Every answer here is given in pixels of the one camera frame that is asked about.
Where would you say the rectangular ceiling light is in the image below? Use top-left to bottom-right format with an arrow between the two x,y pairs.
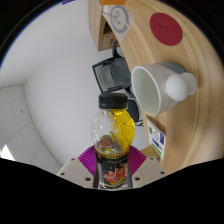
0,144 -> 16,162

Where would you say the flat round red coaster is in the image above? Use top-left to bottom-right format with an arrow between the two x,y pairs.
149,12 -> 184,47

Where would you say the wooden side desk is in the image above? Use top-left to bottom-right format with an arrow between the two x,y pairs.
87,0 -> 121,52

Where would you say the grey mesh office chair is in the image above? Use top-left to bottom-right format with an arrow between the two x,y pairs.
92,43 -> 144,128

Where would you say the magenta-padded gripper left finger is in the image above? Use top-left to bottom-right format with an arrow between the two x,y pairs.
57,146 -> 97,188

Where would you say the clear bottle with dark label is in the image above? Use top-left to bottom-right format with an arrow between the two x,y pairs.
89,91 -> 136,190

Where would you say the white and grey mug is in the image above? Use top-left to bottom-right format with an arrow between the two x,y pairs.
130,62 -> 198,118

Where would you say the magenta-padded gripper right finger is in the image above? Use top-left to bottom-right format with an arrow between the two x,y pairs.
128,145 -> 167,189

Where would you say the white green purple leaflet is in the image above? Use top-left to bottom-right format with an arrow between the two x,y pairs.
146,119 -> 167,160

